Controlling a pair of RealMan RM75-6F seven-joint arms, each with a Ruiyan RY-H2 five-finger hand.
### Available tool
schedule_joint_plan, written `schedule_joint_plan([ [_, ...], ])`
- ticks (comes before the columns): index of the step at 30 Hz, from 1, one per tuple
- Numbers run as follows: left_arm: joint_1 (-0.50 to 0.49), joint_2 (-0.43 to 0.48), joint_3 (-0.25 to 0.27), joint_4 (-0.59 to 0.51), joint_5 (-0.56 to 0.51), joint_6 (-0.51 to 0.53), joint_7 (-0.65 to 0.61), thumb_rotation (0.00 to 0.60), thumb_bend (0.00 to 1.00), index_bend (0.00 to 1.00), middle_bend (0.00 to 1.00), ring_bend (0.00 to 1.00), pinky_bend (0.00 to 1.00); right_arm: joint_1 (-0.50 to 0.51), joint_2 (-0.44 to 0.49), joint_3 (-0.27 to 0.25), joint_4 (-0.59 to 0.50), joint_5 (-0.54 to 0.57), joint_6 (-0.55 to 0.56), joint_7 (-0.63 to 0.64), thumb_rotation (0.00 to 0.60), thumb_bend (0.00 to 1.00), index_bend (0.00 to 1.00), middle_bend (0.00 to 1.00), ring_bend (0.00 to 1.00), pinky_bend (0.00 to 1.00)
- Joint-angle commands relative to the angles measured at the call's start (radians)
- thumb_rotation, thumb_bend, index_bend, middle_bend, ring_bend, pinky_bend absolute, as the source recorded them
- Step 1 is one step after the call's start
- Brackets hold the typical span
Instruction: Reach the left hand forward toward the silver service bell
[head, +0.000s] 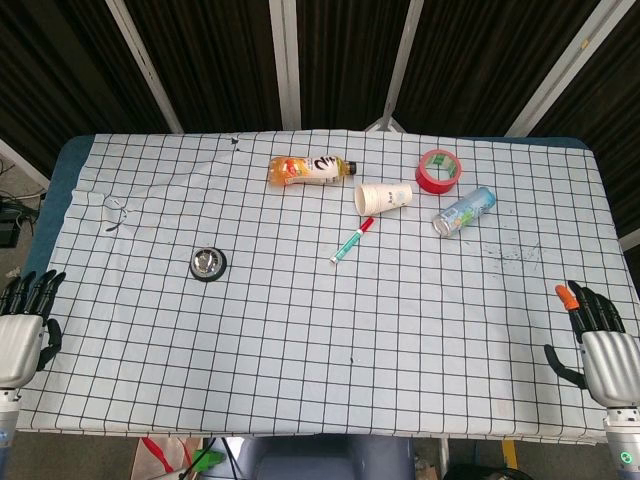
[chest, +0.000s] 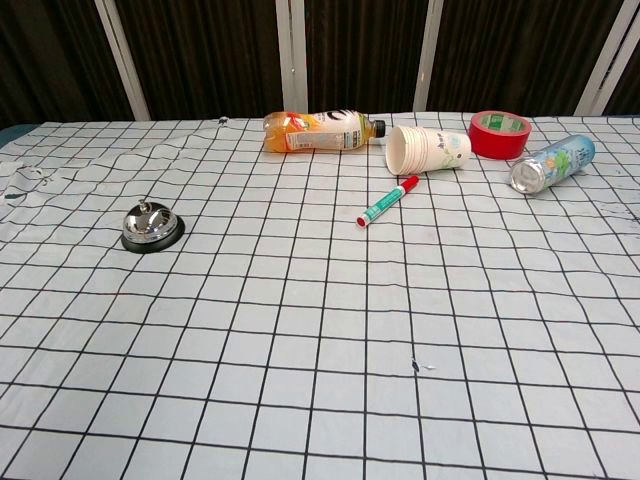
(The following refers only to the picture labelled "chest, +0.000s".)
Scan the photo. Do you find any red tape roll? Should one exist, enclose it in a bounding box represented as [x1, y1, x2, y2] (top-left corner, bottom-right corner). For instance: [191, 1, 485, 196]
[468, 110, 532, 161]

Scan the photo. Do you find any stack of white paper cups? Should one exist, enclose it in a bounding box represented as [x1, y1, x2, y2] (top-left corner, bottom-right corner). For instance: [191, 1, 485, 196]
[385, 124, 473, 176]

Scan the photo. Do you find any orange juice plastic bottle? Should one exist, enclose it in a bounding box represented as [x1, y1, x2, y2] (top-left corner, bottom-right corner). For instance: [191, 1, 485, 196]
[262, 110, 387, 154]

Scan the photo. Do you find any white partition frame post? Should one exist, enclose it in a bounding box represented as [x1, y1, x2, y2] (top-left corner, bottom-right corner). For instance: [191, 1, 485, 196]
[94, 0, 151, 122]
[573, 0, 640, 117]
[275, 0, 309, 114]
[412, 0, 445, 114]

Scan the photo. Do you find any white black-grid tablecloth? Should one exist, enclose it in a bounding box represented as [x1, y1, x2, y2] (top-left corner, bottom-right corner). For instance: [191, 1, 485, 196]
[0, 112, 640, 480]

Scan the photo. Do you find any light blue beverage can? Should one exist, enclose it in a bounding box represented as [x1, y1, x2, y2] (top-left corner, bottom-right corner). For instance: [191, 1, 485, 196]
[509, 134, 597, 196]

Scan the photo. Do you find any silver desk bell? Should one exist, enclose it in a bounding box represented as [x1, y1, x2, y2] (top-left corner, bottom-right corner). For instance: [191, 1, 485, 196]
[120, 198, 186, 255]

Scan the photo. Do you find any dark brown partition panel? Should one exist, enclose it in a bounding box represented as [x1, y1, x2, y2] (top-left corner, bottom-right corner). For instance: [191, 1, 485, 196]
[304, 0, 431, 115]
[114, 0, 286, 121]
[602, 33, 640, 116]
[0, 0, 135, 130]
[426, 0, 627, 118]

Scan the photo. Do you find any red green marker pen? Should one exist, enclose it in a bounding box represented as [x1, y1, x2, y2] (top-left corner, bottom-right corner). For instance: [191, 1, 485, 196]
[355, 174, 421, 229]

